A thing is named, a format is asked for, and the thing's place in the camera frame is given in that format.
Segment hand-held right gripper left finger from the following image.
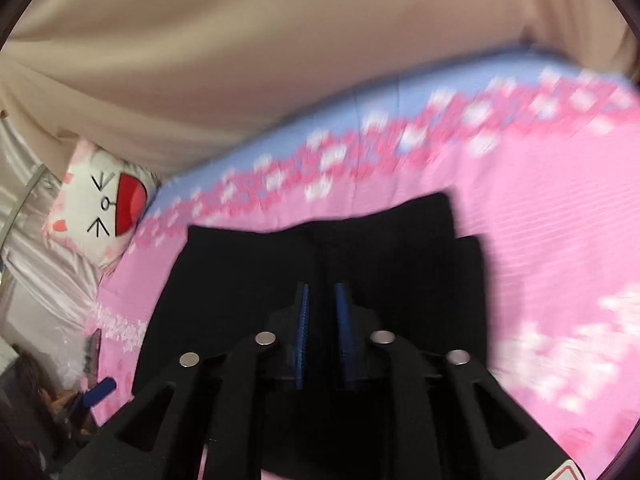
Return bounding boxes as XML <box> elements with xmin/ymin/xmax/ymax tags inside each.
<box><xmin>60</xmin><ymin>281</ymin><xmax>312</xmax><ymax>480</ymax></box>

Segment beige curtain cloth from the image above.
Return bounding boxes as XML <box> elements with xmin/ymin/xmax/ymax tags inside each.
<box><xmin>0</xmin><ymin>0</ymin><xmax>633</xmax><ymax>178</ymax></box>

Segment black pants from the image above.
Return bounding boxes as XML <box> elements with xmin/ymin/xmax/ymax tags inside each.
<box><xmin>132</xmin><ymin>191</ymin><xmax>497</xmax><ymax>473</ymax></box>

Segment white satin cloth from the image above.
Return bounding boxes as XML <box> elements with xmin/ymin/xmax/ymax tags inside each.
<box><xmin>0</xmin><ymin>112</ymin><xmax>103</xmax><ymax>391</ymax></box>

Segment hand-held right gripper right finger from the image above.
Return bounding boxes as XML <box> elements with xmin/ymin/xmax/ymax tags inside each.
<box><xmin>332</xmin><ymin>281</ymin><xmax>571</xmax><ymax>480</ymax></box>

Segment pink rose print bed sheet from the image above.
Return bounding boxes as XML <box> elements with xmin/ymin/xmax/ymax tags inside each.
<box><xmin>90</xmin><ymin>45</ymin><xmax>640</xmax><ymax>480</ymax></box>

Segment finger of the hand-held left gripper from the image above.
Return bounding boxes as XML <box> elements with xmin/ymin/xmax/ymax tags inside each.
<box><xmin>65</xmin><ymin>378</ymin><xmax>118</xmax><ymax>423</ymax></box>

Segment white cat face pillow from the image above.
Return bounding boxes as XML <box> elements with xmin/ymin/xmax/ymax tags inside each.
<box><xmin>41</xmin><ymin>139</ymin><xmax>162</xmax><ymax>270</ymax></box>

